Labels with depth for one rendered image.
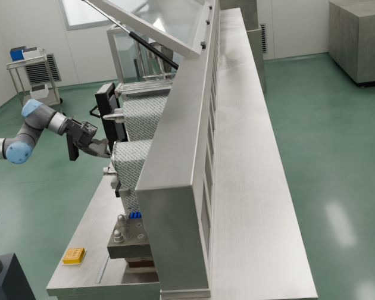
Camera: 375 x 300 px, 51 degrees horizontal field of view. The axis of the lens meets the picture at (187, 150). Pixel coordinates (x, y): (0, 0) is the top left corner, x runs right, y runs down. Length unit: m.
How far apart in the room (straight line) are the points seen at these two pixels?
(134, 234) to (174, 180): 0.98
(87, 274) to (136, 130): 0.61
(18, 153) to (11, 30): 6.46
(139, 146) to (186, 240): 0.94
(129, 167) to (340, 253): 1.78
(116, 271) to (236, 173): 0.78
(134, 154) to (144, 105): 0.27
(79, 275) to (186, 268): 1.03
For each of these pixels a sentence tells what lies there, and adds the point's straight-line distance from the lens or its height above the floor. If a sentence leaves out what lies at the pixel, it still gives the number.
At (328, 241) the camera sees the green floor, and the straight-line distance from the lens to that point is 2.99.
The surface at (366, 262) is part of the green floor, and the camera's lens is 2.87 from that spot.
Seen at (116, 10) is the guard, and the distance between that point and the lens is 1.19.
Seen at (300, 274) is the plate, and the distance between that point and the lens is 0.70.
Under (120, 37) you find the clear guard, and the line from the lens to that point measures 2.44.
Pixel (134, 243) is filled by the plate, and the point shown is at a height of 1.03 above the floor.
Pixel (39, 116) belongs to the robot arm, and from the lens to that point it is 1.56.
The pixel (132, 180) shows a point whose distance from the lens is 1.55.
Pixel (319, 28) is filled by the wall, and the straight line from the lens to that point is 7.14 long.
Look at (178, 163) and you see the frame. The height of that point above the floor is 1.65.
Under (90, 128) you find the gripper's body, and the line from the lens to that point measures 1.55.
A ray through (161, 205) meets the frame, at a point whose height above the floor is 1.63.
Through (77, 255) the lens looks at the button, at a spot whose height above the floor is 0.92.
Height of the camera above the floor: 1.94
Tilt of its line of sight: 27 degrees down
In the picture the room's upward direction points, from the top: 10 degrees counter-clockwise
